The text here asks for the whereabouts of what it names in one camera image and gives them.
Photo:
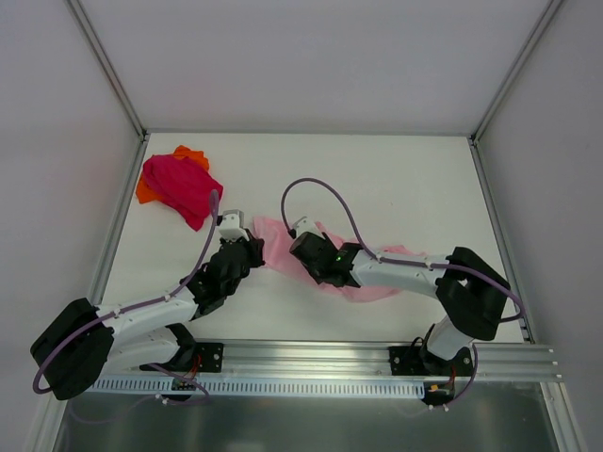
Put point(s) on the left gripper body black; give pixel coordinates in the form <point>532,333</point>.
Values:
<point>251,250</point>

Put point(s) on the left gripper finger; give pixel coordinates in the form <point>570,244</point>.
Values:
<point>255,246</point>
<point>256,261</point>

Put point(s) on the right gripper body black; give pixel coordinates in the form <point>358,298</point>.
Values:
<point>301,250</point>

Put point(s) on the light pink t shirt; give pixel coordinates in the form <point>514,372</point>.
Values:
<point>277,257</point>

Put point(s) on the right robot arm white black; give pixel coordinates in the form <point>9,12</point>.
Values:
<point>471,293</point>

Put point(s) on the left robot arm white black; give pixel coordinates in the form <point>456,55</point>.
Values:
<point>73,351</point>

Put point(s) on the magenta folded t shirt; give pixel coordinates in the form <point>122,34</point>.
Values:
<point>184,187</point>

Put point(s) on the orange folded t shirt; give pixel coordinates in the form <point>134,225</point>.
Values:
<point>146,194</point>

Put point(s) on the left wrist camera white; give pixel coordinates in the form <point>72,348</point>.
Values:
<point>231,226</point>

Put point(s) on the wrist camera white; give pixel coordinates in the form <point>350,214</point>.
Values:
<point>304,225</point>
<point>231,226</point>

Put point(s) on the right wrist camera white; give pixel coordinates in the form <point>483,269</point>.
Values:
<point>304,225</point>

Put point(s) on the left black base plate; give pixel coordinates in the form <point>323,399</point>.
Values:
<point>201,357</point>

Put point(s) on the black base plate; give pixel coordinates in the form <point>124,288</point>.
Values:
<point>417,361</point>
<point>201,357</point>

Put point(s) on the aluminium mounting rail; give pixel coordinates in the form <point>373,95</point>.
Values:
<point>332,360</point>

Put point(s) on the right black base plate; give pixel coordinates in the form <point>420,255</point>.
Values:
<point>417,361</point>

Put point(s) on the white slotted cable duct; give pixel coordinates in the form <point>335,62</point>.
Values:
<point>219,386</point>

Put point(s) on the left aluminium frame post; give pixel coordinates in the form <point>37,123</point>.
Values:
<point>91,37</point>

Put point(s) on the aluminium frame post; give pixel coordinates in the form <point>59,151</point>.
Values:
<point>540,27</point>
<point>91,37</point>

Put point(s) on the right aluminium frame post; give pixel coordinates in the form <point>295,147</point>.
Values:
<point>540,27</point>

